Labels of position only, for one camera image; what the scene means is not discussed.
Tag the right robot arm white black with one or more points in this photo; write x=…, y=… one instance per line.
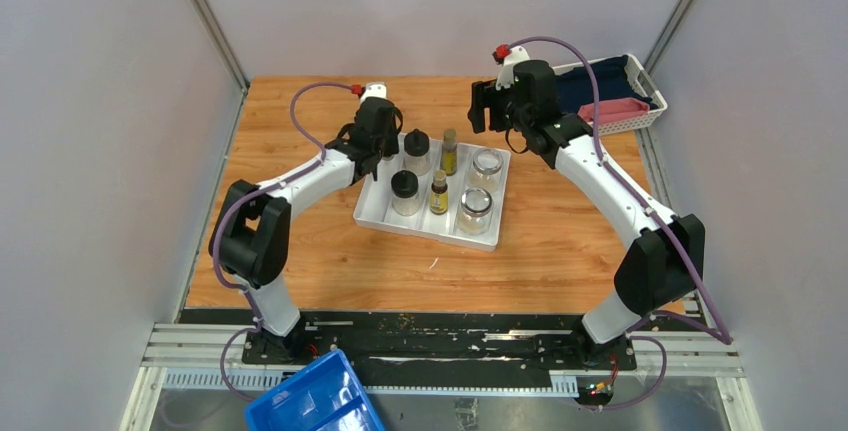
x=665, y=251

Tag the glass jar with grains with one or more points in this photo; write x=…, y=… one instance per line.
x=486, y=169

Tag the blue plastic bin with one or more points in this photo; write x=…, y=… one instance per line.
x=325, y=395

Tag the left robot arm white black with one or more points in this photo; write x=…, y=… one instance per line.
x=250, y=241

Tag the black lid bead jar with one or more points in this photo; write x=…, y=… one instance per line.
x=405, y=193
x=416, y=152

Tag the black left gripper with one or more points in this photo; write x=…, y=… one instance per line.
x=391, y=146

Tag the navy blue cloth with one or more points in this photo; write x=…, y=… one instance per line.
x=575, y=90

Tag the yellow label sauce bottle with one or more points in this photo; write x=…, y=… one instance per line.
x=449, y=152
x=439, y=199

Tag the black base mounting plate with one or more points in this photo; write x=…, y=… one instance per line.
x=443, y=350

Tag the pink cloth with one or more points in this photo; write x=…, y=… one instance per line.
x=616, y=110

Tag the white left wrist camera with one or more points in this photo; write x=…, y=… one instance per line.
x=370, y=90

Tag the white plastic basket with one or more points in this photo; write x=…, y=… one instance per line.
x=644, y=85

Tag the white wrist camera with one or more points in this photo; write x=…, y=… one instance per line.
x=370, y=90
x=507, y=57

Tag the white divided organizer tray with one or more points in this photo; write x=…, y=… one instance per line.
x=374, y=206

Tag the glass jar front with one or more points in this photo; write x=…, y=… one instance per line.
x=475, y=208

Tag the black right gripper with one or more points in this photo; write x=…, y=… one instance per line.
x=483, y=94

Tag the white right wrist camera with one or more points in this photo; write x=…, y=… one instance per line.
x=507, y=57

